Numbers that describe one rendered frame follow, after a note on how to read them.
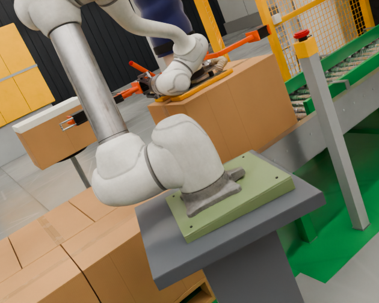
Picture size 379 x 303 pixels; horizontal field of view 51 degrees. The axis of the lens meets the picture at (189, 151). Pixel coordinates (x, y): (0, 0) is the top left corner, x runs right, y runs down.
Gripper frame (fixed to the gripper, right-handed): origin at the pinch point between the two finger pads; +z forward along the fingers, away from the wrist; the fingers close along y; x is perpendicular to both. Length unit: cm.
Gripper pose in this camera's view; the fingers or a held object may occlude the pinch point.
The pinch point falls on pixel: (140, 86)
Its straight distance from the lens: 197.6
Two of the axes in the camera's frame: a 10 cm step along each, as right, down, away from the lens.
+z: -5.1, -0.9, 8.5
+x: 7.7, -4.9, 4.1
